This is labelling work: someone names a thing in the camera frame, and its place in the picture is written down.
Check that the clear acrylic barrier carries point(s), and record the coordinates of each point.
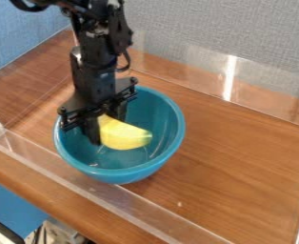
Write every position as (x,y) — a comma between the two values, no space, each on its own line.
(105,212)
(252,85)

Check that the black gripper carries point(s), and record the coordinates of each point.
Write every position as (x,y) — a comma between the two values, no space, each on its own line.
(98,93)

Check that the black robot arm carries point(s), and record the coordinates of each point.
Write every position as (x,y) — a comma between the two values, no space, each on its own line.
(103,37)

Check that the blue plastic bowl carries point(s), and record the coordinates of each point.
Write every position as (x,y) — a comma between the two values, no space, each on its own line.
(152,112)

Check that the yellow toy banana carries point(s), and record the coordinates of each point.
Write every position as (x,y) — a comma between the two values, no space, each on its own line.
(121,136)

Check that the clear acrylic back barrier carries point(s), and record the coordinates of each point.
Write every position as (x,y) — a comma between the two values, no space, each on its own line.
(252,85)

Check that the clear acrylic front barrier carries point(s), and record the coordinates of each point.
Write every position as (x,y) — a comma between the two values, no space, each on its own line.
(105,212)

